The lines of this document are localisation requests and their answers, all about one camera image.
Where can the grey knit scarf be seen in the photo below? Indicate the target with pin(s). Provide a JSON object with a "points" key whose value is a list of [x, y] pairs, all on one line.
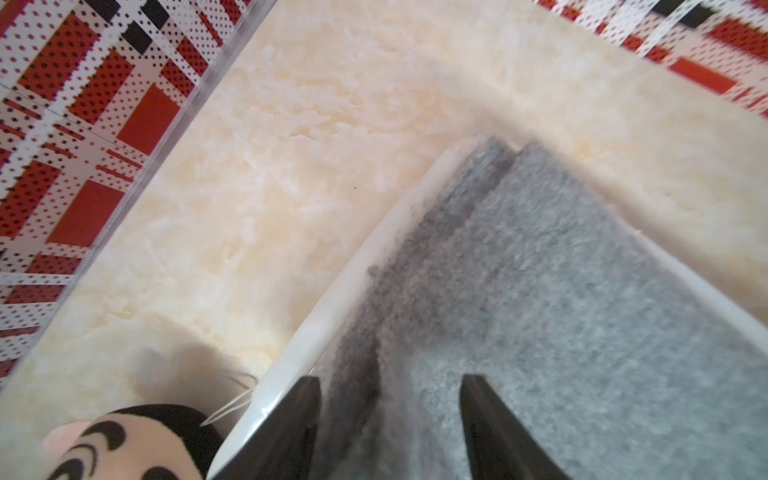
{"points": [[518, 273]]}

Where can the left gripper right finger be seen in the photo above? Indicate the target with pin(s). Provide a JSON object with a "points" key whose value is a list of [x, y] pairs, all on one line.
{"points": [[498, 445]]}

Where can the plush doll toy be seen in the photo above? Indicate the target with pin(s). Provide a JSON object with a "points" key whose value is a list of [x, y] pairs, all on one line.
{"points": [[150, 441]]}

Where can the white plastic basket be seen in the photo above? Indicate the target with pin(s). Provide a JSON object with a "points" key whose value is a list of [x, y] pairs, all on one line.
{"points": [[311, 347]]}

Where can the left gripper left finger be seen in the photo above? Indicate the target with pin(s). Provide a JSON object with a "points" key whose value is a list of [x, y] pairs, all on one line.
{"points": [[282, 447]]}

